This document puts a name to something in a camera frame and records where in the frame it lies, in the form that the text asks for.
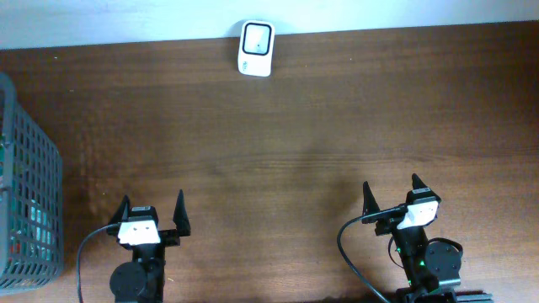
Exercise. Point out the white barcode scanner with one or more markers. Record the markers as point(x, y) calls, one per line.
point(256, 47)

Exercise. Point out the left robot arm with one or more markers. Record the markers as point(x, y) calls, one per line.
point(143, 278)

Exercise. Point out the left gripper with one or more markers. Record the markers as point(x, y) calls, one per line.
point(169, 234)

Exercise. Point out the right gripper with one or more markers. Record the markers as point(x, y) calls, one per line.
point(388, 222)

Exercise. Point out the grey plastic mesh basket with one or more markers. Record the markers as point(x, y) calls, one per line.
point(32, 252)

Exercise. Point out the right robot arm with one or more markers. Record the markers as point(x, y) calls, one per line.
point(432, 266)

